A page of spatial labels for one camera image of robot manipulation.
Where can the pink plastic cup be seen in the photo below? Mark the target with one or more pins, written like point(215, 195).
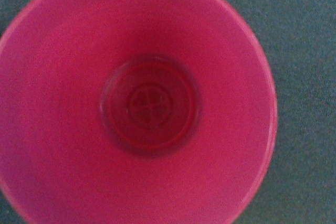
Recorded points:
point(134, 111)

